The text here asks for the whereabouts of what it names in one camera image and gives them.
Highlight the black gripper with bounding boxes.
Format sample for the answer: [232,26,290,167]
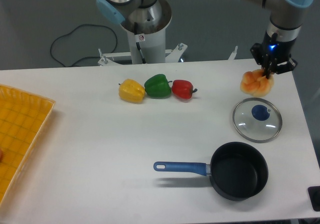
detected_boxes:
[250,33,298,79]

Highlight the round golden bread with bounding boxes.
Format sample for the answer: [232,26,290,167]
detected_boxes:
[240,69,274,97]

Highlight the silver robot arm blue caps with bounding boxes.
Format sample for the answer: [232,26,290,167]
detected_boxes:
[96,0,313,79]

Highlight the glass lid blue knob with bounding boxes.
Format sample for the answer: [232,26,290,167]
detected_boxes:
[232,97,283,143]

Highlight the red bell pepper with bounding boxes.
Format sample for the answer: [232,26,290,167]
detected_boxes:
[171,80,198,100]

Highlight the green bell pepper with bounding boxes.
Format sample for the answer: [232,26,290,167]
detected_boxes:
[144,74,172,98]

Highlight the black device at table edge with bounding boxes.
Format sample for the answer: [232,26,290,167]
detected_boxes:
[308,186,320,211]

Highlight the yellow bell pepper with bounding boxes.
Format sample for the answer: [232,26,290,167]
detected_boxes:
[118,79,146,103]

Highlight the yellow woven basket tray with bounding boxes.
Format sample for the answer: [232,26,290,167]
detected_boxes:
[0,84,56,201]

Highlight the black pot blue handle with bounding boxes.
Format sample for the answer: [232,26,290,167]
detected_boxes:
[153,142,269,201]

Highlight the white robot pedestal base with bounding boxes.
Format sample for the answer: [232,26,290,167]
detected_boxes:
[96,0,187,64]

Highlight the black floor cable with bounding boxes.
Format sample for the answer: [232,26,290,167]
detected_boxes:
[49,24,118,68]

